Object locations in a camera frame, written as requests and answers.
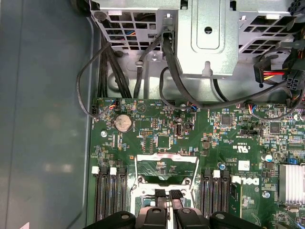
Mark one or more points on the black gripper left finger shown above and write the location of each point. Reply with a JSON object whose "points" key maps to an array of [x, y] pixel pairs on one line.
{"points": [[159, 214]]}

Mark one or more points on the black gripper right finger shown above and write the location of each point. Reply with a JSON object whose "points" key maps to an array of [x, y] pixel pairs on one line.
{"points": [[178, 214]]}

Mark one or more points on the thin metal locking lever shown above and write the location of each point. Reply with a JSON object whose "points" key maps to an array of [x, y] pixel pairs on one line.
{"points": [[132, 188]]}

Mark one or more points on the metal socket cover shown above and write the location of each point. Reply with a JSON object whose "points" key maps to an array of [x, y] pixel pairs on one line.
{"points": [[147, 157]]}

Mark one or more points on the black RAM slot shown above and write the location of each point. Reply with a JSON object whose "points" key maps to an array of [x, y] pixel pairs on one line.
{"points": [[216, 198], [97, 190], [113, 195], [226, 195], [206, 195], [122, 195], [104, 195]]}

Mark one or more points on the green motherboard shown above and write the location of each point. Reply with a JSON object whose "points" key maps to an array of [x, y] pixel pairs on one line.
{"points": [[214, 148]]}

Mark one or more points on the silver internal USB port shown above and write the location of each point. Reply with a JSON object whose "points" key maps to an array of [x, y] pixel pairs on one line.
{"points": [[179, 130]]}

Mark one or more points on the silver coin cell battery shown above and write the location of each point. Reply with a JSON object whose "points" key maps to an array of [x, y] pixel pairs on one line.
{"points": [[122, 122]]}

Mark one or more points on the silver finned chipset heatsink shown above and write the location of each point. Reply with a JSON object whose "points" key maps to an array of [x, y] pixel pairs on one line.
{"points": [[291, 183]]}

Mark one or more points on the black and silver PC case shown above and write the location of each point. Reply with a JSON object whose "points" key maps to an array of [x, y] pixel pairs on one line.
{"points": [[47, 119]]}

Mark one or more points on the black multi-pin connector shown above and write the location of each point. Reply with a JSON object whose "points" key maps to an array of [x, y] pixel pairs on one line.
{"points": [[293, 81]]}

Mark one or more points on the perforated metal drive cage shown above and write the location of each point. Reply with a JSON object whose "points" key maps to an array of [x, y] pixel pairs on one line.
{"points": [[133, 11]]}

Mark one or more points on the silver bracket with round hole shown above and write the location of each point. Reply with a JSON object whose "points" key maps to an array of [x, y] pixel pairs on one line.
{"points": [[190, 47]]}

